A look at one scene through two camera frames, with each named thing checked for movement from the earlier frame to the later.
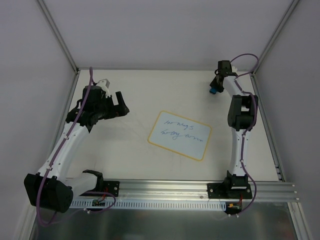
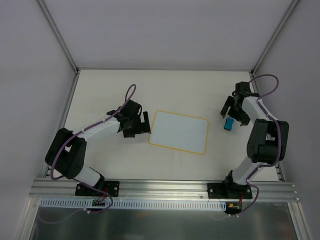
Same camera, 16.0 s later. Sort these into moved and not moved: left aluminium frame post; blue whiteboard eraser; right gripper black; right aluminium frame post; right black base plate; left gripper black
Moved: blue whiteboard eraser; right gripper black; left gripper black
Not moved: right black base plate; left aluminium frame post; right aluminium frame post
